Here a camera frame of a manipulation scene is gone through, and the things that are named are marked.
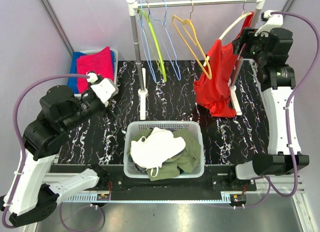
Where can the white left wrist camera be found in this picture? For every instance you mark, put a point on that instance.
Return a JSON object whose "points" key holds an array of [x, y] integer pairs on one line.
{"points": [[104, 88]]}

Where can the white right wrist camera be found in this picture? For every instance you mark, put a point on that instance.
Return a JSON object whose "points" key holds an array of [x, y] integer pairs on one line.
{"points": [[270, 21]]}

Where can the green garment in basket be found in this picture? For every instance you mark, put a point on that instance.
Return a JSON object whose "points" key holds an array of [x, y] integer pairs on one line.
{"points": [[183, 170]]}

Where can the white pink garment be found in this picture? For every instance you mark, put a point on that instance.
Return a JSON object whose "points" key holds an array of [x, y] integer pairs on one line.
{"points": [[152, 147]]}

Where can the blue folded garment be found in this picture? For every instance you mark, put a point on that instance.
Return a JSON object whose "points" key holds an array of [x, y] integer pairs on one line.
{"points": [[72, 81]]}

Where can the red tank top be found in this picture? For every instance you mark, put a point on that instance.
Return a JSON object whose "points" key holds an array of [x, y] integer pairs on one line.
{"points": [[214, 94]]}

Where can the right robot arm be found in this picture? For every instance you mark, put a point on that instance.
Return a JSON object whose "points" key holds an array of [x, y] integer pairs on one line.
{"points": [[277, 81]]}

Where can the pink folded garment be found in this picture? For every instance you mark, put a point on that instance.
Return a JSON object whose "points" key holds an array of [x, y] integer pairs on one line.
{"points": [[100, 63]]}

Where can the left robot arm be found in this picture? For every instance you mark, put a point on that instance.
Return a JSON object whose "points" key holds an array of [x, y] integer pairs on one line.
{"points": [[30, 200]]}

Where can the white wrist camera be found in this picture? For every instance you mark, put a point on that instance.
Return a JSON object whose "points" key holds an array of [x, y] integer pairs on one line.
{"points": [[270, 21], [104, 88]]}

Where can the olive green tank top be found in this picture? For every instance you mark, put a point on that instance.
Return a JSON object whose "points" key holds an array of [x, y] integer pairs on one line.
{"points": [[186, 161]]}

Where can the cream white hanger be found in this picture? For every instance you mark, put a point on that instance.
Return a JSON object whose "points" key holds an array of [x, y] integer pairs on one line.
{"points": [[243, 15]]}

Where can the metal clothes rack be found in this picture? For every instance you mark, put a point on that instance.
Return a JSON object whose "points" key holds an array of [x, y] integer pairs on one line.
{"points": [[134, 6]]}

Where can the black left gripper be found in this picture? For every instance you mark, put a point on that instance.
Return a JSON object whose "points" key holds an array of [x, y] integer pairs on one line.
{"points": [[119, 108]]}

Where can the yellow hanger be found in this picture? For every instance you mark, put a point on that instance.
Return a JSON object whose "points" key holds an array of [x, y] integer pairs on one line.
{"points": [[190, 30]]}

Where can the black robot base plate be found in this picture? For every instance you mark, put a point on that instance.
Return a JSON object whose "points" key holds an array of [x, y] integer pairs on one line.
{"points": [[208, 187]]}

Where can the blue-grey tank top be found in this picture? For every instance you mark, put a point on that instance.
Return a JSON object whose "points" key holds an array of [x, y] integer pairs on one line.
{"points": [[140, 169]]}

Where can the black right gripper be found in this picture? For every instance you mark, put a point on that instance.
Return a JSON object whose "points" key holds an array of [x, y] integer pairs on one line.
{"points": [[248, 37]]}

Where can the empty light blue hanger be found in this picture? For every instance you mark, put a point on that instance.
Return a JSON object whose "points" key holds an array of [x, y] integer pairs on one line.
{"points": [[145, 44]]}

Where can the neon green hanger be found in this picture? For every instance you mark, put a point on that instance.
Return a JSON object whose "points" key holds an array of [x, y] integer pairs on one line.
{"points": [[159, 61]]}

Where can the white front laundry basket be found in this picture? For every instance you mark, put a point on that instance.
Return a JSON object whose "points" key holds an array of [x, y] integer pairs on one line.
{"points": [[134, 128]]}

